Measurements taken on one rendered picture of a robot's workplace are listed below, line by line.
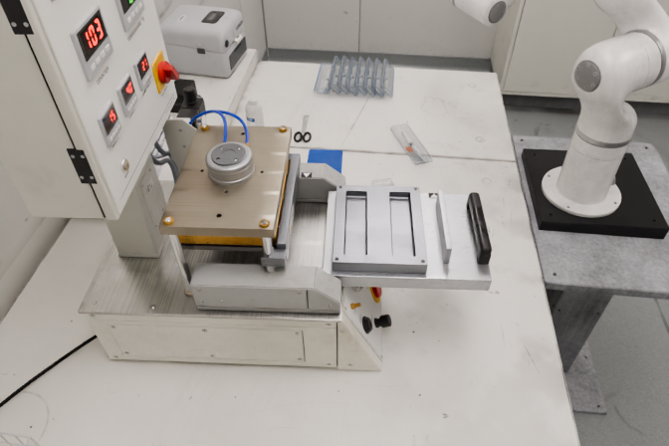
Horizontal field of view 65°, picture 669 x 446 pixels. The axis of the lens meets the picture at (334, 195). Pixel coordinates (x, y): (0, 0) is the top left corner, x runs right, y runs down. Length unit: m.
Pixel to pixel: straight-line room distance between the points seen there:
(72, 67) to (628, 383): 1.93
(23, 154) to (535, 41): 2.61
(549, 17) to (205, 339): 2.42
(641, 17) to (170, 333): 1.12
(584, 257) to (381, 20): 2.31
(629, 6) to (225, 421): 1.13
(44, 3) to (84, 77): 0.11
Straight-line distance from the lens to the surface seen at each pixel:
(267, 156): 0.94
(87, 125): 0.73
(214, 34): 1.75
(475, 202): 1.02
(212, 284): 0.90
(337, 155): 1.51
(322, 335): 0.97
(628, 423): 2.07
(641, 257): 1.43
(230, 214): 0.84
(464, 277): 0.95
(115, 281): 1.05
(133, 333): 1.05
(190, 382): 1.10
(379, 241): 0.94
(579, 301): 1.72
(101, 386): 1.15
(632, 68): 1.20
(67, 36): 0.71
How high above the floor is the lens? 1.69
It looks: 43 degrees down
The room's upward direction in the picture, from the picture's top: straight up
